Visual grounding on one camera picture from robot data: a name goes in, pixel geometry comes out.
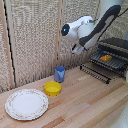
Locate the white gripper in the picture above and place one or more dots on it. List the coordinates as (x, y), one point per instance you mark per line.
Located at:
(78, 49)

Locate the orange bread piece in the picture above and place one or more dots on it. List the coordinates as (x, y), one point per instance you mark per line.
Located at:
(106, 58)

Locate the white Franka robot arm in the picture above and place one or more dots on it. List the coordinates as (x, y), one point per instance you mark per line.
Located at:
(90, 28)

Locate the blue cup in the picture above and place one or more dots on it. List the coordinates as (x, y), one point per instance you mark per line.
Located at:
(60, 74)

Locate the black dish rack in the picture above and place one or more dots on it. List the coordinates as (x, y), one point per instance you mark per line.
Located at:
(115, 53)

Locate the yellow bowl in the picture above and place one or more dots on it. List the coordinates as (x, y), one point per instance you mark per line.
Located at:
(52, 88)

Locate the woven screen with wooden posts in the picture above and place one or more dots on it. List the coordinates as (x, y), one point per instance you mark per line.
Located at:
(30, 40)

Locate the white plate with patterned rim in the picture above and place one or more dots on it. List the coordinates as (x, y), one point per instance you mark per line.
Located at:
(26, 104)

